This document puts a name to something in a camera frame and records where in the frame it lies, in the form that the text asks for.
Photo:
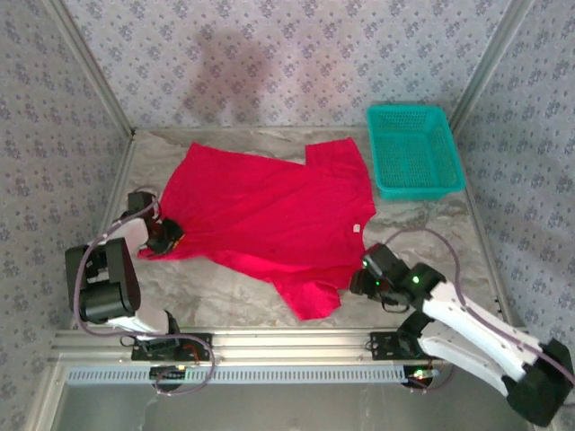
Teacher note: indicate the red t-shirt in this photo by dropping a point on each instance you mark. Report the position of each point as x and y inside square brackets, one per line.
[269, 211]

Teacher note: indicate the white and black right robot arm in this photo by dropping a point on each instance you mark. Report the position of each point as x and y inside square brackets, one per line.
[476, 323]

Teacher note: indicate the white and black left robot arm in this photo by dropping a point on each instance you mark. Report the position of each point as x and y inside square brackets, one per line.
[103, 287]

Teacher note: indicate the teal plastic basket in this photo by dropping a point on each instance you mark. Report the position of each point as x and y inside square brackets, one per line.
[413, 152]

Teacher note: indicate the grey metal sheet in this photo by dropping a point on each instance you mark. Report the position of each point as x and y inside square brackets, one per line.
[292, 408]

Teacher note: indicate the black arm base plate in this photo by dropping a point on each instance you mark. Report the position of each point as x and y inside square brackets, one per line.
[382, 348]
[193, 337]

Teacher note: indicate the aluminium table side rail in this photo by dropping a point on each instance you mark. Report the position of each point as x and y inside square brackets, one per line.
[125, 157]
[494, 269]

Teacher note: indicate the aluminium frame rail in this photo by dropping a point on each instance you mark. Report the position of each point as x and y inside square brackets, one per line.
[292, 345]

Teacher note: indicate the aluminium corner post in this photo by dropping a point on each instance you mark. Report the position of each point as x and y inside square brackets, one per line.
[488, 67]
[118, 110]

